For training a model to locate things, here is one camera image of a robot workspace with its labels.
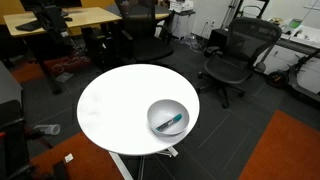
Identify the black mesh office chair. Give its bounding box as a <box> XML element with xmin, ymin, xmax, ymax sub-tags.
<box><xmin>196</xmin><ymin>17</ymin><xmax>283</xmax><ymax>109</ymax></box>

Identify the black tripod stand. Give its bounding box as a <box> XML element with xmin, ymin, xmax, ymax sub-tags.
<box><xmin>221</xmin><ymin>0</ymin><xmax>271</xmax><ymax>30</ymax></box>

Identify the teal capped marker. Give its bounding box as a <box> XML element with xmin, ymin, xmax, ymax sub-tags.
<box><xmin>155</xmin><ymin>113</ymin><xmax>184</xmax><ymax>133</ymax></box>

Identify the white table base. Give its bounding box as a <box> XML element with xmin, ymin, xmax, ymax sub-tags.
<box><xmin>108</xmin><ymin>145</ymin><xmax>179</xmax><ymax>180</ymax></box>

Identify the small white card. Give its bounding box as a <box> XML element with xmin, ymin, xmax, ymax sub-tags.
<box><xmin>63</xmin><ymin>153</ymin><xmax>75</xmax><ymax>164</ymax></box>

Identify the white desk with drawers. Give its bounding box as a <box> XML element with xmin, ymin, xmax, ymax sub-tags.
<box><xmin>256</xmin><ymin>24</ymin><xmax>320</xmax><ymax>95</ymax></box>

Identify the black computer tower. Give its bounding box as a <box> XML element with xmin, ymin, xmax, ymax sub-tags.
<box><xmin>81</xmin><ymin>26</ymin><xmax>108</xmax><ymax>68</ymax></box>

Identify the black keyboard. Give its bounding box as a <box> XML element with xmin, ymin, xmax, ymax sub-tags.
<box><xmin>14</xmin><ymin>20</ymin><xmax>43</xmax><ymax>33</ymax></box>

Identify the grey cabinet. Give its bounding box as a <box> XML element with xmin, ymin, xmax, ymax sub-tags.
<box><xmin>0</xmin><ymin>61</ymin><xmax>24</xmax><ymax>106</ymax></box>

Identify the light wooden desk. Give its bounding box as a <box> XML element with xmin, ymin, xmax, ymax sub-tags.
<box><xmin>3</xmin><ymin>6</ymin><xmax>123</xmax><ymax>95</ymax></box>

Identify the green box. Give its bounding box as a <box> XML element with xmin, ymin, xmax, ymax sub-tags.
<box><xmin>289</xmin><ymin>19</ymin><xmax>303</xmax><ymax>30</ymax></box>

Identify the white cabinet under printer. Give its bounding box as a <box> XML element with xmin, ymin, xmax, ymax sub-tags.
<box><xmin>171</xmin><ymin>11</ymin><xmax>196</xmax><ymax>40</ymax></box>

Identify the grey metal bowl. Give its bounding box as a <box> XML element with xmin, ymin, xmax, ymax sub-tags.
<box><xmin>146</xmin><ymin>98</ymin><xmax>191</xmax><ymax>137</ymax></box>

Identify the black box under desk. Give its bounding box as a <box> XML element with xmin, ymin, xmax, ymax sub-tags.
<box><xmin>209</xmin><ymin>28</ymin><xmax>232</xmax><ymax>52</ymax></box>

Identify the round wooden table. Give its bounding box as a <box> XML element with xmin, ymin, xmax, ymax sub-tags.
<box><xmin>108</xmin><ymin>3</ymin><xmax>171</xmax><ymax>22</ymax></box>

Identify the black chair with red trim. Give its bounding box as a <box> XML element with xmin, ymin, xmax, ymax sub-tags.
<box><xmin>0</xmin><ymin>99</ymin><xmax>37</xmax><ymax>180</ymax></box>

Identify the black electric scooter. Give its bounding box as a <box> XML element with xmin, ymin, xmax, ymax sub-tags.
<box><xmin>265</xmin><ymin>49</ymin><xmax>320</xmax><ymax>103</ymax></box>

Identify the grey floor pad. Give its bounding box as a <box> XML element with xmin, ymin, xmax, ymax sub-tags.
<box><xmin>54</xmin><ymin>72</ymin><xmax>75</xmax><ymax>84</ymax></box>

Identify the black padded office chair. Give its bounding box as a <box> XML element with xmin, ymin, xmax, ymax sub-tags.
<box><xmin>114</xmin><ymin>0</ymin><xmax>175</xmax><ymax>65</ymax></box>

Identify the white printer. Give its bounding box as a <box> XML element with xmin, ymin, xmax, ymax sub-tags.
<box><xmin>168</xmin><ymin>0</ymin><xmax>195</xmax><ymax>14</ymax></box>

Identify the clear plastic bottle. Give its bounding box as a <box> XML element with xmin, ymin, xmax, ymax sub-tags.
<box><xmin>33</xmin><ymin>123</ymin><xmax>62</xmax><ymax>136</ymax></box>

